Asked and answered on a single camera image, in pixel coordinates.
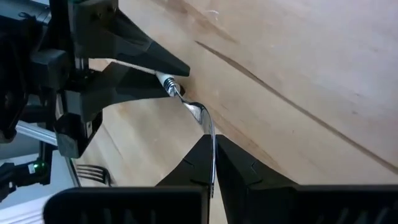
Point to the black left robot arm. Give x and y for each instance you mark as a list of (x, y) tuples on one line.
[(18, 175)]

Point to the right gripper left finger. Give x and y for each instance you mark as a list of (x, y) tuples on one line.
[(186, 174)]

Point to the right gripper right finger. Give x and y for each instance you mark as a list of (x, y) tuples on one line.
[(248, 186)]

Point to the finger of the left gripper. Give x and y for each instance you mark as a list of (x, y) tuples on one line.
[(118, 87), (124, 40)]

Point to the silver aluminium bar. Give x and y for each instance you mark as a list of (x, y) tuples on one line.
[(37, 132)]

